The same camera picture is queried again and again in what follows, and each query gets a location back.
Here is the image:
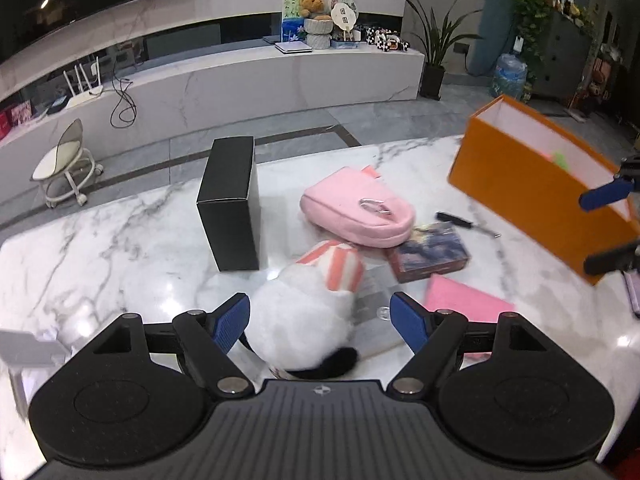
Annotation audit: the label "white router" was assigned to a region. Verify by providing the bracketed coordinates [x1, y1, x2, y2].
[62, 57, 105, 109]

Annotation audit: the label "black handled screwdriver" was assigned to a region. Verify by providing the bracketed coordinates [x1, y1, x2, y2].
[436, 211, 502, 238]

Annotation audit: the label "white folding phone stand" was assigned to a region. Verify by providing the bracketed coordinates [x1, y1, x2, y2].
[0, 329, 69, 411]

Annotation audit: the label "white marble media console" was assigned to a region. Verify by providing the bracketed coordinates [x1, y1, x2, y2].
[0, 40, 426, 161]

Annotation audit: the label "clear acrylic card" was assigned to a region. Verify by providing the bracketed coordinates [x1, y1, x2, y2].
[350, 260, 402, 356]

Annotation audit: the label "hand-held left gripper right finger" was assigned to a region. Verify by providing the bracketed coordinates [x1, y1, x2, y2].
[387, 290, 557, 398]

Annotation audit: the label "pink fabric pouch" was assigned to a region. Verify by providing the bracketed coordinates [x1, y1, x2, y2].
[299, 164, 417, 250]

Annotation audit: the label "blue water bottle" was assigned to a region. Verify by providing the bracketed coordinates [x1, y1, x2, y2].
[492, 52, 529, 100]

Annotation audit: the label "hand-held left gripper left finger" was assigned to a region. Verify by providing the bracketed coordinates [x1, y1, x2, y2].
[84, 293, 254, 401]

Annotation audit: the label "potted long leaf plant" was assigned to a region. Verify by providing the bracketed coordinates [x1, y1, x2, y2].
[400, 0, 484, 100]

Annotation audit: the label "grey cabinet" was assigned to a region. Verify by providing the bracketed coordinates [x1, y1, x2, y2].
[535, 12, 601, 99]

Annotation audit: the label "green and blue picture card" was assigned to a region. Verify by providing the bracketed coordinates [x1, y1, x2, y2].
[281, 0, 306, 43]

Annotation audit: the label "white plush with striped hat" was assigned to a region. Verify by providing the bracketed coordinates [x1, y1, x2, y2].
[240, 240, 366, 380]

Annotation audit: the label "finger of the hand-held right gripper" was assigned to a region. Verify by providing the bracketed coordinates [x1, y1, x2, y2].
[578, 156, 640, 212]
[583, 239, 640, 277]

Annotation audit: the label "black cable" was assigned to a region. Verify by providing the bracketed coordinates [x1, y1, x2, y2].
[110, 76, 139, 127]

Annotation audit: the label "bushy green plant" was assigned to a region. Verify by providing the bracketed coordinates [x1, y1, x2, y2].
[507, 0, 564, 86]

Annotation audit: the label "orange cardboard box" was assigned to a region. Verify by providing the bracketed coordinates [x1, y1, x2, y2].
[447, 94, 640, 287]

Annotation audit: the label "white rolling stool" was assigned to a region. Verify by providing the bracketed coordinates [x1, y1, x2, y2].
[31, 119, 105, 209]

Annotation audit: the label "dark picture card box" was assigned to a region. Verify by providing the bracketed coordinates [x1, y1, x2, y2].
[387, 222, 471, 284]

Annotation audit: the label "round paper fan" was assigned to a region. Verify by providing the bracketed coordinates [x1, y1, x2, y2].
[329, 0, 359, 32]

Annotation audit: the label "lavender flat device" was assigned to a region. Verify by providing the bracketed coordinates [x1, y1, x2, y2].
[622, 269, 640, 317]

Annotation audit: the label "black and white checkered items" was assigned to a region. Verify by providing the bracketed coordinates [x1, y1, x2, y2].
[361, 25, 412, 54]

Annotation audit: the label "black cardboard box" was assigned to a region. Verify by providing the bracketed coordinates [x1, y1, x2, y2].
[196, 136, 261, 273]

